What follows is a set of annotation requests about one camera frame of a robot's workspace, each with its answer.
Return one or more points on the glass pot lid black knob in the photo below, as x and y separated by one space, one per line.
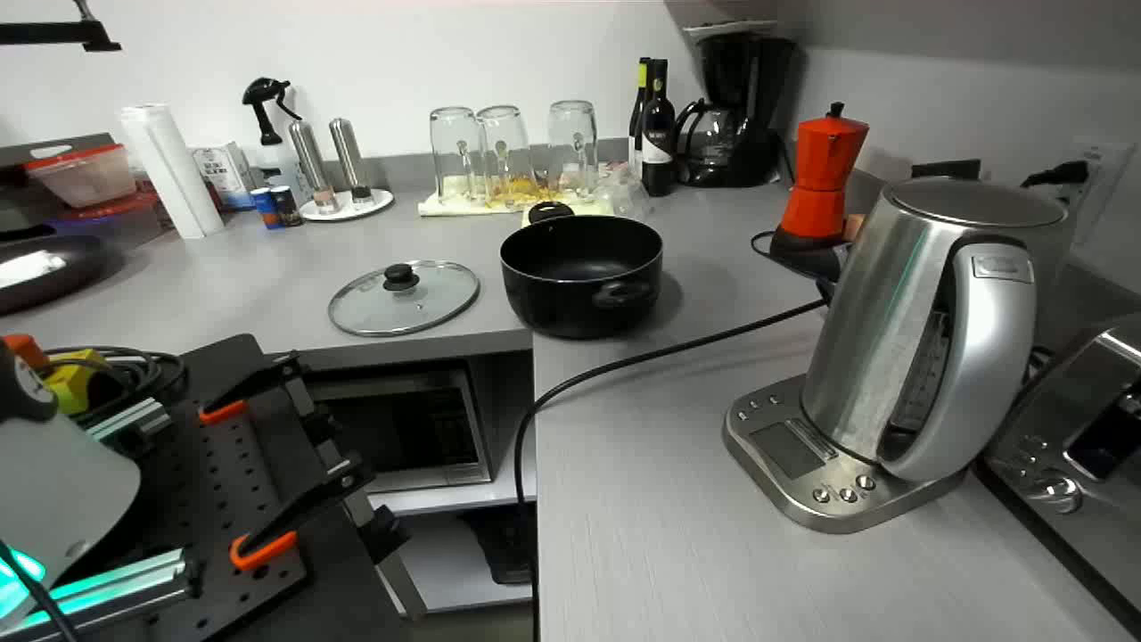
406 296

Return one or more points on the grey robot arm base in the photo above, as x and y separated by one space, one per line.
59 488

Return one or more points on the black cooking pot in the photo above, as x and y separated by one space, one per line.
584 277

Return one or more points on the red moka pot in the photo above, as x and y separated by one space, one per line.
824 159

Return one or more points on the clear drinking glass middle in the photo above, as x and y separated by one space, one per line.
503 143

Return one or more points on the clear drinking glass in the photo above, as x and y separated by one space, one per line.
453 140
573 143
503 143

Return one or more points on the clear drinking glass right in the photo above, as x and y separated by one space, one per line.
573 143

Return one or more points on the dark wine bottle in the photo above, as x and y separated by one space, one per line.
655 129

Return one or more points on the clear drinking glass left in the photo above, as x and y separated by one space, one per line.
453 140

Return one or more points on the black coffee maker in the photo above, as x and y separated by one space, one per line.
728 136

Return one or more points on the white round plate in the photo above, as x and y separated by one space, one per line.
347 208

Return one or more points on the steel pepper grinder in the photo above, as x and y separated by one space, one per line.
350 159

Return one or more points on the steel salt grinder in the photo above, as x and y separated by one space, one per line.
311 167

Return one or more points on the silver kettle base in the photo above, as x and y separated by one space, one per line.
812 478

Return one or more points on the small blue can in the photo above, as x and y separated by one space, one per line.
275 205

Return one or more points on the stainless steel electric kettle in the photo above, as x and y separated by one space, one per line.
931 325

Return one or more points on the black orange clamp lower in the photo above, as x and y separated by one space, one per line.
284 529

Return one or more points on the black perforated mounting board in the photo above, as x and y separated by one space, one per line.
244 436

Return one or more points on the black trigger spray bottle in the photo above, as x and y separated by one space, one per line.
275 155

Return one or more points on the white paper towel roll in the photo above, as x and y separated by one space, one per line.
164 159

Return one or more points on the red lidded plastic container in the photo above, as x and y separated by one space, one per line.
86 175

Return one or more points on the silver toaster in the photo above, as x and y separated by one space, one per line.
1067 462

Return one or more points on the white wall outlet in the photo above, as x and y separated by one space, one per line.
1083 175

